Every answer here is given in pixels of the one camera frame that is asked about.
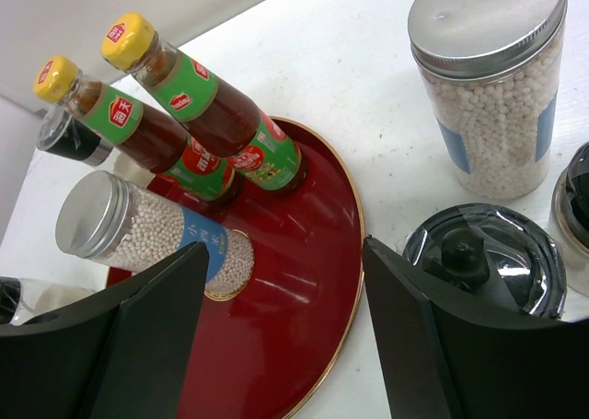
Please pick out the sauce bottle yellow cap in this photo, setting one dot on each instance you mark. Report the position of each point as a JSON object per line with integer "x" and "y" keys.
{"x": 225, "y": 121}
{"x": 150, "y": 137}

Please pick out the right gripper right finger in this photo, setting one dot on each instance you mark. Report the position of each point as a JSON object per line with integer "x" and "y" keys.
{"x": 447, "y": 354}

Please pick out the dark-cap grinder jar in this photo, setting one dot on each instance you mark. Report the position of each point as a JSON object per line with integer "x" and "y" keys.
{"x": 30, "y": 301}
{"x": 494, "y": 253}
{"x": 62, "y": 135}

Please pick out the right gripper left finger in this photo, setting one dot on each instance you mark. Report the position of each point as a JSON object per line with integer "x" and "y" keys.
{"x": 120, "y": 353}

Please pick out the silver-lid spice jar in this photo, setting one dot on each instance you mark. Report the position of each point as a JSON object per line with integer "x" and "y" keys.
{"x": 111, "y": 221}
{"x": 491, "y": 69}

